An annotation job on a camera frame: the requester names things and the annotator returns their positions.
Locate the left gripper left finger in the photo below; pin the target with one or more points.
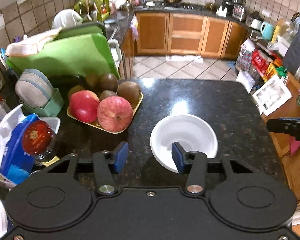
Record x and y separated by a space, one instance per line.
105 165

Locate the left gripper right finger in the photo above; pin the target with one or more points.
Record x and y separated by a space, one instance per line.
194 164

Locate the white bowl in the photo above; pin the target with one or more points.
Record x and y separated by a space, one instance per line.
192 132

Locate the stacked plates in rack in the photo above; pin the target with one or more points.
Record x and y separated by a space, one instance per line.
34 88

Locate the wooden kitchen cabinets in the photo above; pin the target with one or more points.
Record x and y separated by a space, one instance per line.
163 33

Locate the yellow fruit tray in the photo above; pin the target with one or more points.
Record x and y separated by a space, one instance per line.
116 127

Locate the red apple right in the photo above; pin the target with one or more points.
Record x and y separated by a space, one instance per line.
114 107

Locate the red apple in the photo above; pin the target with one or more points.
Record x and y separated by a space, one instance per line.
114 107
83 106

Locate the red apple left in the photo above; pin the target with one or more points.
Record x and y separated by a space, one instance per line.
83 106

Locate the dark sauce jar red lid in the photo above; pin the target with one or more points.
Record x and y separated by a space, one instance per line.
39 141

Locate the brown kiwi fruit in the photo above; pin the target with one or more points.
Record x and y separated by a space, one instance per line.
130 91

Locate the blue tissue pack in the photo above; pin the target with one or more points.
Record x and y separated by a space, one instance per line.
16 164

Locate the teal mug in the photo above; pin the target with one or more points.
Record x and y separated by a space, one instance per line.
267 30

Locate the green cutting board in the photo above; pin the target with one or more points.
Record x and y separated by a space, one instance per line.
80 50

